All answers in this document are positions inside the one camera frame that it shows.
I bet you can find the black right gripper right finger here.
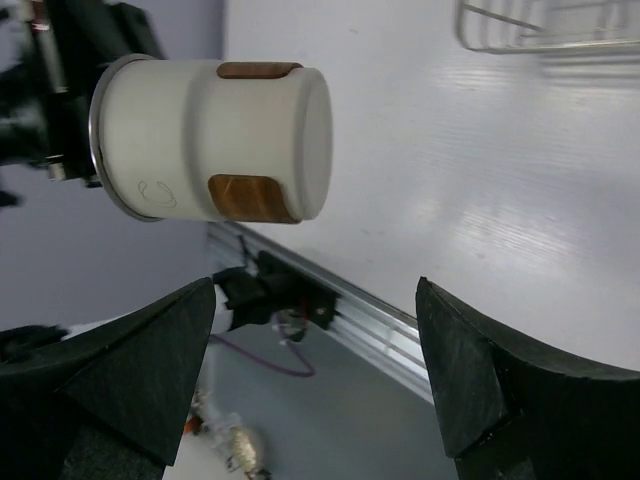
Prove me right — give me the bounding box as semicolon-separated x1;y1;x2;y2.
416;278;639;479

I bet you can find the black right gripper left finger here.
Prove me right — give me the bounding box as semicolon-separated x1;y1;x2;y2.
1;278;216;479

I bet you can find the white cup with wood patches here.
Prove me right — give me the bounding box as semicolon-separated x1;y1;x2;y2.
88;54;333;224

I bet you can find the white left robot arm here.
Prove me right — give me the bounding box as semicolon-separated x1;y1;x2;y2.
1;1;164;188

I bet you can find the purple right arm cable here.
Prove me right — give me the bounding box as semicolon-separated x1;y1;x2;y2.
209;319;317;378

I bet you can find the aluminium table edge rail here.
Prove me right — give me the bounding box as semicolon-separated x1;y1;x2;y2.
207;223;433;403

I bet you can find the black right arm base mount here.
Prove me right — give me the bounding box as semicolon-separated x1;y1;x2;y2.
212;251;338;330

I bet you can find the metal wire dish rack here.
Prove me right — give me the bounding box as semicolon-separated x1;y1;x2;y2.
454;0;639;55

